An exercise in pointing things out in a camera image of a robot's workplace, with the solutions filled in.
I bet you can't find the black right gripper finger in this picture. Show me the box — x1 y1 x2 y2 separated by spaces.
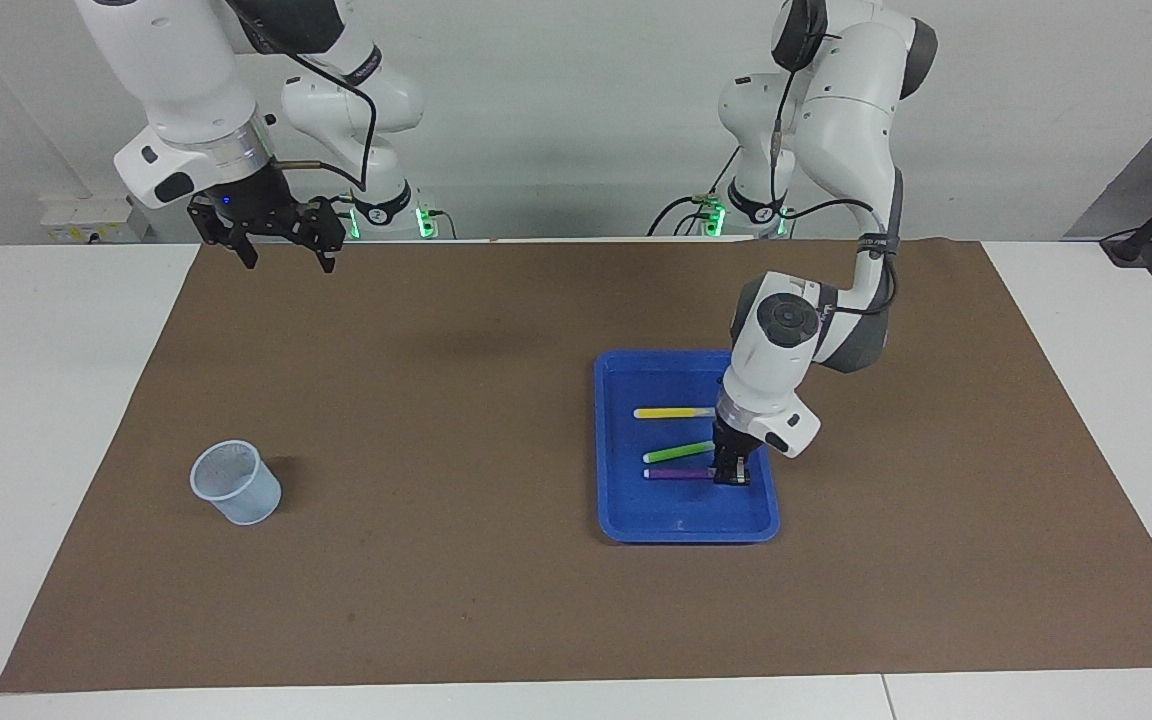
281 196 348 274
186 198 260 270

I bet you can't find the green pen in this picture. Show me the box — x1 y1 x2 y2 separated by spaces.
642 439 718 465

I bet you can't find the blue plastic tray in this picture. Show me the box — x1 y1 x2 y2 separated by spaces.
593 348 782 545

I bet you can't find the translucent plastic cup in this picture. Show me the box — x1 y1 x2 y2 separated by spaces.
189 440 283 526

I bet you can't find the brown table mat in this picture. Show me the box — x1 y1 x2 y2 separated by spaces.
0 238 1152 694

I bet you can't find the black right base cable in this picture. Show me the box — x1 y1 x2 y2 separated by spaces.
311 193 355 242

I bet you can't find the black base cable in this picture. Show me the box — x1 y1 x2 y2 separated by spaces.
648 150 742 238
311 193 355 242

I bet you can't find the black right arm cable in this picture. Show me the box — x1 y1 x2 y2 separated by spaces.
266 40 378 193

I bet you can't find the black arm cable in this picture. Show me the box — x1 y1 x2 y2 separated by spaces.
768 28 899 317
266 40 378 193

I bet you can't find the white wall socket box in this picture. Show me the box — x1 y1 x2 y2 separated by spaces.
39 195 150 244

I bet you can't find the black left base cable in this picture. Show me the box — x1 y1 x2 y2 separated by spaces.
648 150 742 238

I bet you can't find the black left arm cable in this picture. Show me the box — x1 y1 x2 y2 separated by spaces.
768 28 899 317

